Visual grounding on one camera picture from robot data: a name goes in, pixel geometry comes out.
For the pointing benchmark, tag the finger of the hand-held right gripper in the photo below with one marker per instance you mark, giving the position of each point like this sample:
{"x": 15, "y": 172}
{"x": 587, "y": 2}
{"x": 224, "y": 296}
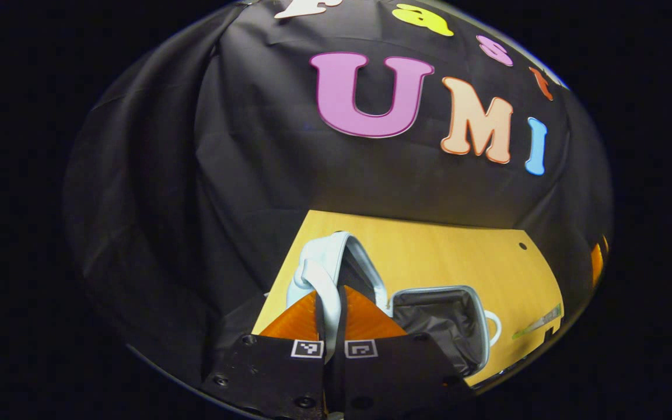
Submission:
{"x": 597, "y": 262}

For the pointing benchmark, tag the light blue small suitcase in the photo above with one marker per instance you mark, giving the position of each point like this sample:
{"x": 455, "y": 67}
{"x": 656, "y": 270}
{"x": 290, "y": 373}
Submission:
{"x": 336, "y": 262}

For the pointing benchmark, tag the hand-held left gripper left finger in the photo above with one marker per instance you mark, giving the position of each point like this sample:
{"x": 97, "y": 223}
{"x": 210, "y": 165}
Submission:
{"x": 277, "y": 373}

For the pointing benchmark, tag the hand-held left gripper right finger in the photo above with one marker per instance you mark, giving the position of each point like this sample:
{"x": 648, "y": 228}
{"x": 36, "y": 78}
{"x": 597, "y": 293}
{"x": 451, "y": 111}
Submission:
{"x": 394, "y": 373}

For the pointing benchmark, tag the black backdrop cloth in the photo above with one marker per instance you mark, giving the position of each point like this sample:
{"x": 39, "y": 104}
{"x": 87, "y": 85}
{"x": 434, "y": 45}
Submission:
{"x": 196, "y": 175}

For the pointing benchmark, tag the small silver-green sachet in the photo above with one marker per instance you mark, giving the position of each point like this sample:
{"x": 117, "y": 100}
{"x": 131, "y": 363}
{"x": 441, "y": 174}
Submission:
{"x": 540, "y": 321}

